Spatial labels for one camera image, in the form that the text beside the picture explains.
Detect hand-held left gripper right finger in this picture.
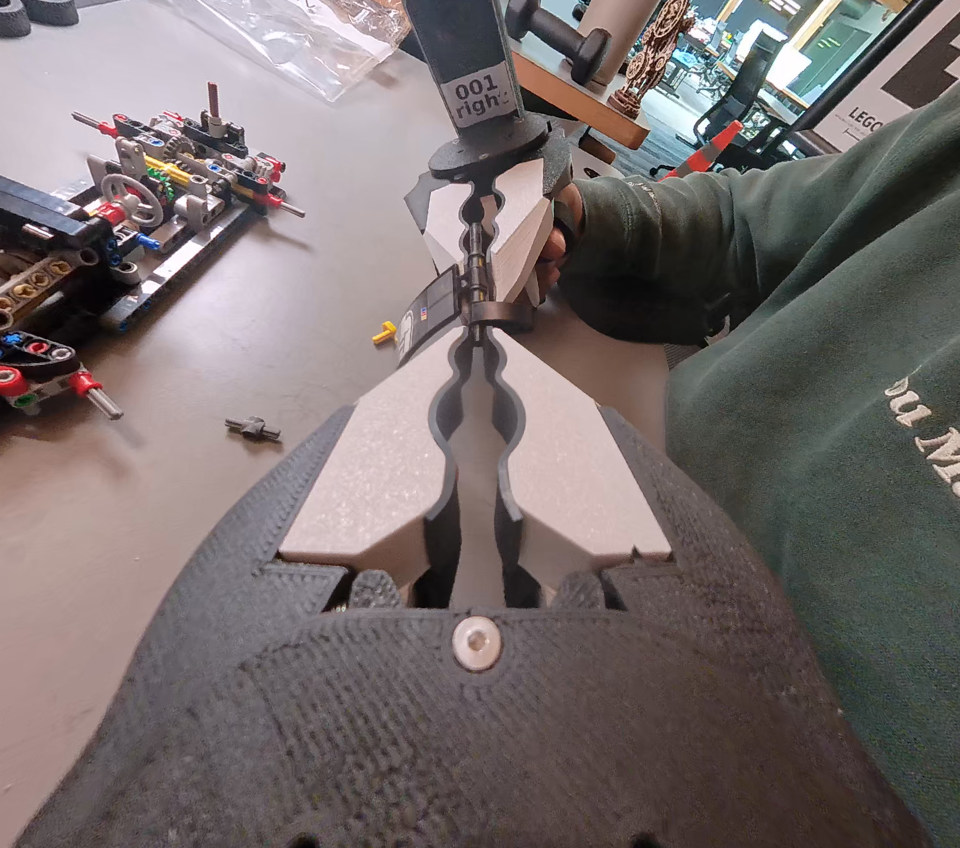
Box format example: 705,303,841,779
486,327,674,593

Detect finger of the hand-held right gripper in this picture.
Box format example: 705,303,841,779
423,182,481,281
486,158,558,308

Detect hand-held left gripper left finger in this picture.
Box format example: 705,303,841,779
277,329,477,593

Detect black curved lego panel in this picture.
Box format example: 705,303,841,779
393,266,537,369

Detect person's right forearm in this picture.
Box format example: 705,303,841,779
558,173,826,347

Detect black lego cross connector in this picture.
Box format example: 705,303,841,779
225,415,284,444

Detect lego car chassis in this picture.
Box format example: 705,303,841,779
0,81,306,423

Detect person's right hand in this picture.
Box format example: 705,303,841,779
536,184,586,299

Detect black dumbbell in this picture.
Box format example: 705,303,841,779
504,0,612,86

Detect beige water bottle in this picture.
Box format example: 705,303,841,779
598,0,697,90

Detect clear plastic bag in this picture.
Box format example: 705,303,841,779
112,0,410,104

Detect orange traffic cone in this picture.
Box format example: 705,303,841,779
660,120,745,182

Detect brown wooden gear model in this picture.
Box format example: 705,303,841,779
607,0,695,118

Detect person's green sweatshirt torso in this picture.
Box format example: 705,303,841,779
663,90,960,848

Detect black mesh office chair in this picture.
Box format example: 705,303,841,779
693,30,789,152

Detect black white marker sign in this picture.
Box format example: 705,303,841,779
795,0,960,155

